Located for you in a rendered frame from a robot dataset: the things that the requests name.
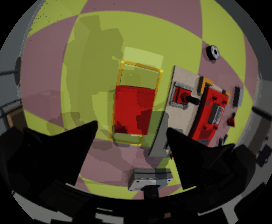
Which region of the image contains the yellow rectangular outline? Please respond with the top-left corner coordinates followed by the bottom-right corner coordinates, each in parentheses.
top-left (109, 60), bottom-right (163, 144)

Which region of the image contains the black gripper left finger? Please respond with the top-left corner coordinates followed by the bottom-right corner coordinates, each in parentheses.
top-left (23, 120), bottom-right (99, 186)

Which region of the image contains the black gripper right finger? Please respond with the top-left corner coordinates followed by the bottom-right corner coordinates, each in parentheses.
top-left (165, 127), bottom-right (236, 190)

